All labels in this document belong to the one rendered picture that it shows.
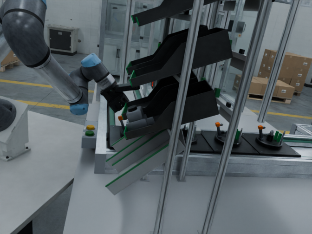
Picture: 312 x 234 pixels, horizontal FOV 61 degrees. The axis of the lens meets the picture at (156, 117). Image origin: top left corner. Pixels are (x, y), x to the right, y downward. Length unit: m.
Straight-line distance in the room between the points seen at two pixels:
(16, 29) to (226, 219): 0.96
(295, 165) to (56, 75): 1.20
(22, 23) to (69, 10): 8.54
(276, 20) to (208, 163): 9.03
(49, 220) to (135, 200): 1.28
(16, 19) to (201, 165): 0.93
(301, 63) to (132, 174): 7.50
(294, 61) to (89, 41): 6.17
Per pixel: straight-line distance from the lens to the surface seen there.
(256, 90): 6.70
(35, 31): 0.91
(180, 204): 1.11
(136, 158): 0.96
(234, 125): 0.79
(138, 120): 0.81
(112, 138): 1.28
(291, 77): 8.10
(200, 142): 1.38
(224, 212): 1.14
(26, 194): 1.13
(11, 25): 0.91
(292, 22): 2.19
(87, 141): 1.31
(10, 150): 1.33
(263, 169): 1.44
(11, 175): 1.24
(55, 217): 2.31
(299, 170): 1.57
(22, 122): 1.33
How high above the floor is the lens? 1.54
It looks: 21 degrees down
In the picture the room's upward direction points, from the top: 8 degrees clockwise
